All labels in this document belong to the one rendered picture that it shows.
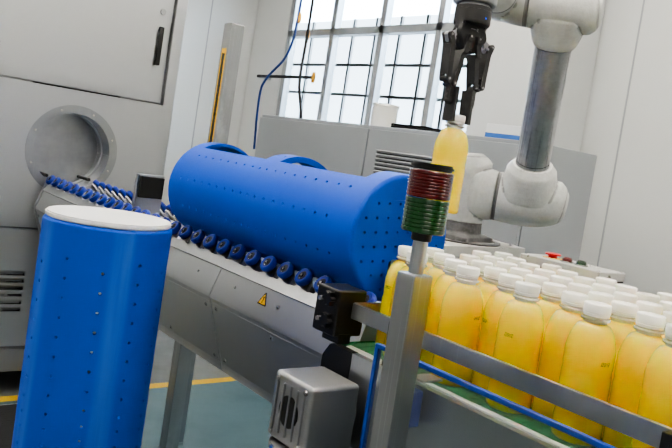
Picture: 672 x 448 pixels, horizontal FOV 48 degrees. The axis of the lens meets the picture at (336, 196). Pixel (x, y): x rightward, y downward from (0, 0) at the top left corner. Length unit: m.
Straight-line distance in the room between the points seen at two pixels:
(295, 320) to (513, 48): 3.34
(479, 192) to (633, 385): 1.30
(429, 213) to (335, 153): 3.24
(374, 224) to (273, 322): 0.36
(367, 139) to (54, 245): 2.64
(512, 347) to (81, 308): 0.91
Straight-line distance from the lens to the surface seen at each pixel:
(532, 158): 2.28
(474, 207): 2.34
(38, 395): 1.77
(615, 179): 4.60
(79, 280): 1.67
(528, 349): 1.20
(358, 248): 1.55
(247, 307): 1.86
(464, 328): 1.27
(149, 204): 2.73
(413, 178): 1.06
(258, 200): 1.83
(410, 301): 1.07
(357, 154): 4.13
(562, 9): 2.09
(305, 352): 1.67
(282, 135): 4.70
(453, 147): 1.51
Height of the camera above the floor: 1.25
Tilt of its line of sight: 3 degrees down
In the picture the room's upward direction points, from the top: 9 degrees clockwise
